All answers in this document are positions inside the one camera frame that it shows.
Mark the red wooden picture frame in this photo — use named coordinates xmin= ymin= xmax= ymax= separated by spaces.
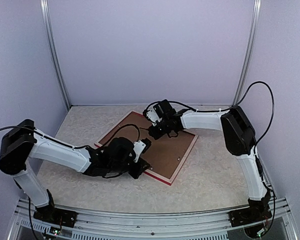
xmin=93 ymin=111 xmax=200 ymax=186

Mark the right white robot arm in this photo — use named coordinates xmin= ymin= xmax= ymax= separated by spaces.
xmin=142 ymin=99 xmax=271 ymax=203

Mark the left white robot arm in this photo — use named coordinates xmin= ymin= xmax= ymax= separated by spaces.
xmin=0 ymin=119 xmax=152 ymax=223

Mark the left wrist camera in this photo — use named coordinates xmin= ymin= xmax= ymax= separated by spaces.
xmin=133 ymin=138 xmax=152 ymax=163

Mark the brown frame backing board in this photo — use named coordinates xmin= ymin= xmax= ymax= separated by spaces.
xmin=97 ymin=112 xmax=197 ymax=181

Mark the aluminium front rail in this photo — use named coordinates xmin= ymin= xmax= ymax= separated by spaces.
xmin=7 ymin=197 xmax=298 ymax=240

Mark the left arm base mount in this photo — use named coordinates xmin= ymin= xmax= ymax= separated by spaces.
xmin=33 ymin=189 xmax=78 ymax=228

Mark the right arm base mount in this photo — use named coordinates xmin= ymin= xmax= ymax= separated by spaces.
xmin=228 ymin=191 xmax=273 ymax=227

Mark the aluminium corner post right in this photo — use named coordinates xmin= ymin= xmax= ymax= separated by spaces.
xmin=232 ymin=0 xmax=262 ymax=106

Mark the aluminium corner post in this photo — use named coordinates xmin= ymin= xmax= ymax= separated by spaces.
xmin=40 ymin=0 xmax=72 ymax=111
xmin=232 ymin=0 xmax=262 ymax=106

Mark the aluminium corner post left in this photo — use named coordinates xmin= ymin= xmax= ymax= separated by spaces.
xmin=40 ymin=0 xmax=72 ymax=111

